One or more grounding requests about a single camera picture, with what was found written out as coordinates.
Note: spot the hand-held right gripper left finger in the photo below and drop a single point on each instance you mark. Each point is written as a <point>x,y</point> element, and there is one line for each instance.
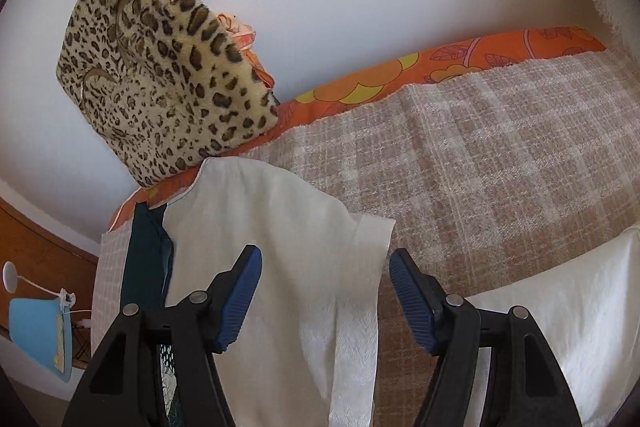
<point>235,304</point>

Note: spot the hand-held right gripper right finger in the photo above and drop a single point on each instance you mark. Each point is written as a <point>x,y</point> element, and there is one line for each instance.
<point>414,302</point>

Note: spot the cream garment with teal print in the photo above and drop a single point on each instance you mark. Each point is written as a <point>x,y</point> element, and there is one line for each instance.
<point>280,247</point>

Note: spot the beige plaid blanket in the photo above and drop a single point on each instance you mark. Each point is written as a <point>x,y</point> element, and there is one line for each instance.
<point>475,167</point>

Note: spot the wooden door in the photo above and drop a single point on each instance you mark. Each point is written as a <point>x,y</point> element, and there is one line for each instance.
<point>45,252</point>

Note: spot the light blue chair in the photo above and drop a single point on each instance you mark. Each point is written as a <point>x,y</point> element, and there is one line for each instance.
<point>32,332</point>

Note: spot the white desk lamp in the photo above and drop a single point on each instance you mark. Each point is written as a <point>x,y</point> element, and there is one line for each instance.
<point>10,276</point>

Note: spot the orange floral bedsheet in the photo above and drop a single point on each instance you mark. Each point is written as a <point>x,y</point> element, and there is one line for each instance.
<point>450,57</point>

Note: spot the leopard print pillow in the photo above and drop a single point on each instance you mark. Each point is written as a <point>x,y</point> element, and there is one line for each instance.
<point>160,57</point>

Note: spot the orange ruffled pillow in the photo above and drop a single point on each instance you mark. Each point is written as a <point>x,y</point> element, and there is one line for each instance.
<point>245,37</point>

